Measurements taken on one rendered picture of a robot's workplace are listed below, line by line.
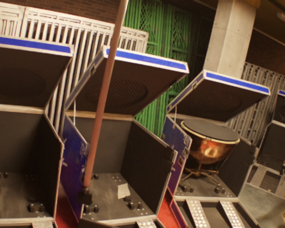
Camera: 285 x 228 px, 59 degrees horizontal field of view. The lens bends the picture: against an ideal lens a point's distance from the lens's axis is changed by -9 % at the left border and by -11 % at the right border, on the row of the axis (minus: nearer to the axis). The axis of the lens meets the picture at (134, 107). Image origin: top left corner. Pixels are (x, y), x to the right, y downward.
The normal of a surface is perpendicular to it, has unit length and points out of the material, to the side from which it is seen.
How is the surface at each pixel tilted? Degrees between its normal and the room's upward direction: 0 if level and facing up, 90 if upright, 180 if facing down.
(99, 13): 90
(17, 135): 90
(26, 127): 90
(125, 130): 90
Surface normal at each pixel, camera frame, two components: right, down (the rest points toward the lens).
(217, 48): -0.83, -0.06
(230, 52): 0.52, 0.31
